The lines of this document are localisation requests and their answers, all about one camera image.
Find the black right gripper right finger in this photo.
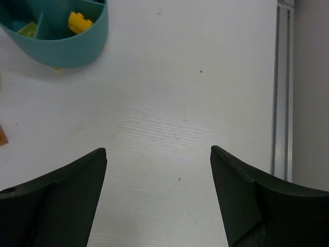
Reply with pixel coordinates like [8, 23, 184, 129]
[210, 146, 328, 246]

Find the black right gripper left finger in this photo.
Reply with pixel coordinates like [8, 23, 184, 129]
[1, 148, 107, 246]

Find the brown flat lego plate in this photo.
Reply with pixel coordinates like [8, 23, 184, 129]
[0, 127, 8, 146]

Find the teal round divided container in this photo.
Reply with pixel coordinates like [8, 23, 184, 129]
[1, 1, 108, 68]

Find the yellow lego in container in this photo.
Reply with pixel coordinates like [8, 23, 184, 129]
[68, 12, 93, 34]

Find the aluminium rail at right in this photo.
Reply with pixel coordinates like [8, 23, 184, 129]
[271, 1, 295, 182]

